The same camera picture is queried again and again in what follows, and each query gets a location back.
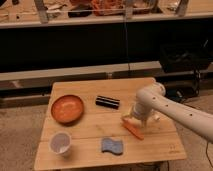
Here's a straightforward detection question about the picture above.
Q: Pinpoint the white plastic bottle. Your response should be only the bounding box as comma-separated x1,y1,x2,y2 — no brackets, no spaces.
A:
152,114,160,121

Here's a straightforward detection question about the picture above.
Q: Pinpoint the blue sponge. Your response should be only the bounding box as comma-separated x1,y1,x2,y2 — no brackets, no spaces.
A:
101,138,124,155

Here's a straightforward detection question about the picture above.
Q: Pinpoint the white paper cup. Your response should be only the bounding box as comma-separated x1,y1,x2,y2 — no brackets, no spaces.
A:
49,132,71,157

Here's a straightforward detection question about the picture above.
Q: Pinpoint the black striped box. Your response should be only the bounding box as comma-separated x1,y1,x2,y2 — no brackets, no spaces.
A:
95,96,120,109

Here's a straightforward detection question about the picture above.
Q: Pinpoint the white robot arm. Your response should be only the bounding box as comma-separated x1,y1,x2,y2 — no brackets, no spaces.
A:
131,82,213,143

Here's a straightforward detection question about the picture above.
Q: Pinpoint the black hanging cable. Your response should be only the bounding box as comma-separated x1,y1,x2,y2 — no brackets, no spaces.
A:
123,16,132,79

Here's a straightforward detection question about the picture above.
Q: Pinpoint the orange bowl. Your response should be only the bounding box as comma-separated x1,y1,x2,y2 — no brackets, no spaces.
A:
51,95,84,124

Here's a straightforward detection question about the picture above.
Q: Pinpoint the wooden shelf bench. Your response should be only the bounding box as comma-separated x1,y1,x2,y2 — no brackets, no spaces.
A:
0,0,213,29

